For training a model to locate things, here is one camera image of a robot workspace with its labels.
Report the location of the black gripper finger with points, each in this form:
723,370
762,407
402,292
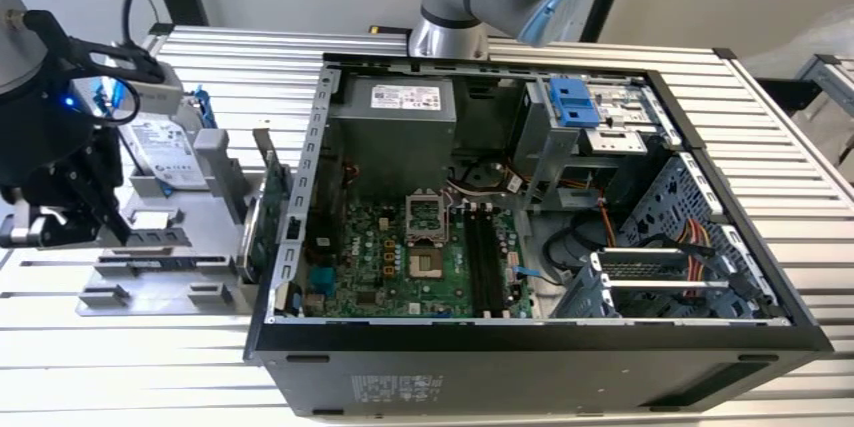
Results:
60,227
107,182

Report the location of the RAM stick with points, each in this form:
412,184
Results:
160,238
167,263

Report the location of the black RAM slot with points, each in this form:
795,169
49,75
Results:
492,257
474,257

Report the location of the silver CPU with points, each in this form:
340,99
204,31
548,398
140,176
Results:
152,219

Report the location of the hard disk in blue carrier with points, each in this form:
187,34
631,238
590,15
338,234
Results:
167,147

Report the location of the grey parts rack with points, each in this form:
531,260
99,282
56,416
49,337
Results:
200,267

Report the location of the green graphics card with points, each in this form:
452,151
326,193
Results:
270,207

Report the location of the black case fan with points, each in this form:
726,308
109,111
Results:
330,187

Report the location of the grey power supply unit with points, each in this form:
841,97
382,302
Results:
394,147

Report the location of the green motherboard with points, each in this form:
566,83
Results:
374,292

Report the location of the CPU socket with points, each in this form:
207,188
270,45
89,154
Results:
427,263

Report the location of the round black speaker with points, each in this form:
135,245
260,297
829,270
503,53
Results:
482,174

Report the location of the black PC case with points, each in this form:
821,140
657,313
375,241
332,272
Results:
467,377

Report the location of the blue drive bay latch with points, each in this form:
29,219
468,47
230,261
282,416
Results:
570,107

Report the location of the silver drive cage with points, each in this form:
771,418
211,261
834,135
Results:
614,142

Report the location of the silver disk bay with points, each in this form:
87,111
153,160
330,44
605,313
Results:
641,272

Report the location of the metal side table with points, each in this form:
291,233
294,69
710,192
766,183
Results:
827,97

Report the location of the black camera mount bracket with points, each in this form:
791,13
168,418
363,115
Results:
73,47

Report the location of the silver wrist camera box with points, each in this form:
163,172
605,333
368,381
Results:
160,92

